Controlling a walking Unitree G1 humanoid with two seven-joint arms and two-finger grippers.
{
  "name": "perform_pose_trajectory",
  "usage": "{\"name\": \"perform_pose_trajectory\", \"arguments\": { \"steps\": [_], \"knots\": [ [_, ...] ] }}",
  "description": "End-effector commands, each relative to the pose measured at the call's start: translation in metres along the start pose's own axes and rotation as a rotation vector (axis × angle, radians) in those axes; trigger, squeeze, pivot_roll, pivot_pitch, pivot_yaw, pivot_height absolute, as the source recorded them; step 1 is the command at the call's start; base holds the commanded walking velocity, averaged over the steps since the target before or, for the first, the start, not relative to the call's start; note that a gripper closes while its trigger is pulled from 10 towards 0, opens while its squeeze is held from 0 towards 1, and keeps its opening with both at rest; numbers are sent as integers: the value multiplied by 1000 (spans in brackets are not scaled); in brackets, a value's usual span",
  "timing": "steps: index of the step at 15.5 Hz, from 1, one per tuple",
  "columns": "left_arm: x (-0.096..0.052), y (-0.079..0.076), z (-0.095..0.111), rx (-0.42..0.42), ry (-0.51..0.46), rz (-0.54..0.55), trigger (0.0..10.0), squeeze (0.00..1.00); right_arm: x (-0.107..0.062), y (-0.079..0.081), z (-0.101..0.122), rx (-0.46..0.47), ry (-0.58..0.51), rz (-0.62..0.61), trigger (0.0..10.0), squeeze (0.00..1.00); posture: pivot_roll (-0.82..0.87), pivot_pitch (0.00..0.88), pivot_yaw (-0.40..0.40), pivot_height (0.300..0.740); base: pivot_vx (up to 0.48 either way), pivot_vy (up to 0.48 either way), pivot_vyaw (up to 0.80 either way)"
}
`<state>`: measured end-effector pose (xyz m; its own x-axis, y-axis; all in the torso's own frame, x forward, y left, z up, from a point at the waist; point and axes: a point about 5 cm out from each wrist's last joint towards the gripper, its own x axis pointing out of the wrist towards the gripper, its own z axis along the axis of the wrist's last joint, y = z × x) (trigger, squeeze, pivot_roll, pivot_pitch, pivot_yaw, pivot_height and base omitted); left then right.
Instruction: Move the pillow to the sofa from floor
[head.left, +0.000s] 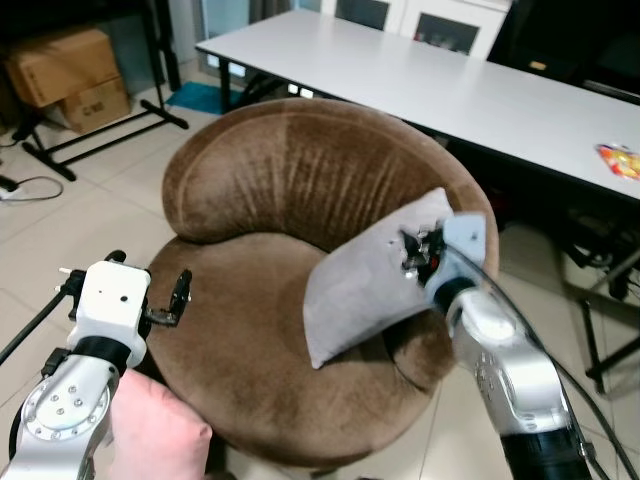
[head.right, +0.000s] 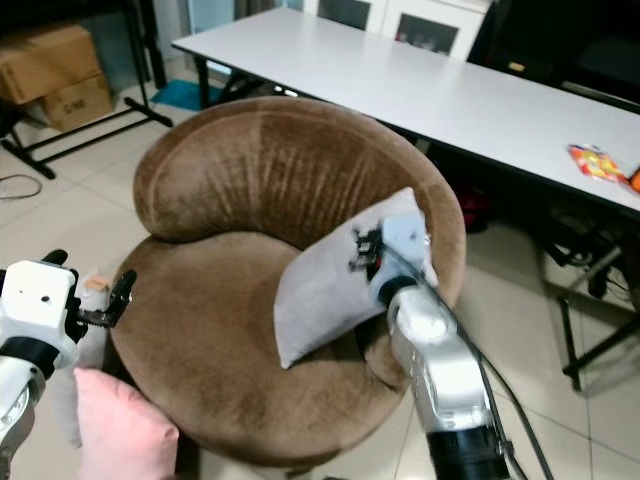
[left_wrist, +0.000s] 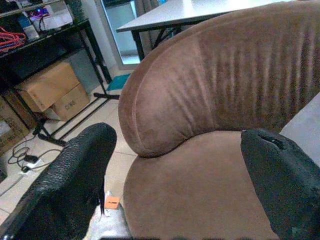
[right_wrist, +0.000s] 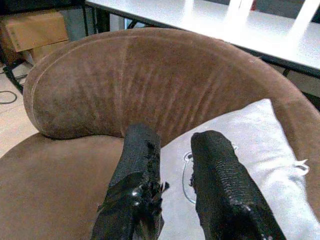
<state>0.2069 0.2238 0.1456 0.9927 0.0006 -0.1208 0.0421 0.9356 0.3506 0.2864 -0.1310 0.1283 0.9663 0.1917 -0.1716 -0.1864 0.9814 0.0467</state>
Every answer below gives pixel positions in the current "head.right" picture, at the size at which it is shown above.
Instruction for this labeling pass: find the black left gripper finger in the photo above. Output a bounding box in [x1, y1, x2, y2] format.
[105, 270, 136, 326]

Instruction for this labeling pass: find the grey rectangular pillow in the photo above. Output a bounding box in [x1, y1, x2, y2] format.
[273, 187, 438, 370]

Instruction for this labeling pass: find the pink pillow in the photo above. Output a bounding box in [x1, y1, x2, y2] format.
[72, 367, 181, 480]

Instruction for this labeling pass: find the brown round velvet sofa chair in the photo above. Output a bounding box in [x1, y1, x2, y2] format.
[110, 96, 467, 470]

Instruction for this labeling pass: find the blue floor mat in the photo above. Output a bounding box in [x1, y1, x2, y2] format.
[149, 79, 213, 112]

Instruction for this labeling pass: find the long white table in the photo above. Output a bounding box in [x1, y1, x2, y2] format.
[172, 7, 640, 393]

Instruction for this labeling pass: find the black metal rack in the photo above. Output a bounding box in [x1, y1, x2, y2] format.
[0, 0, 174, 182]

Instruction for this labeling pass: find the small printed cardboard box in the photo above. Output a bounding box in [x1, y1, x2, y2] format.
[43, 74, 115, 132]

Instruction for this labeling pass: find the white cabinet with glass doors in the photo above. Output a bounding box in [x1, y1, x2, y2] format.
[298, 0, 497, 61]

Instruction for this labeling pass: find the colourful snack packet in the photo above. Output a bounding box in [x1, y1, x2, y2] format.
[566, 143, 628, 184]

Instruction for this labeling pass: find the large cardboard box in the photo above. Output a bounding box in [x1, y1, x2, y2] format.
[0, 24, 102, 107]

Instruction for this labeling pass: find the large black furniture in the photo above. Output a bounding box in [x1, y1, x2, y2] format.
[464, 0, 640, 103]

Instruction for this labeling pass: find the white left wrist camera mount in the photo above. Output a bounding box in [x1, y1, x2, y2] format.
[0, 259, 82, 347]

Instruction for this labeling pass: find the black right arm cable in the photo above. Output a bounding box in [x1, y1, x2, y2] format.
[400, 248, 563, 480]

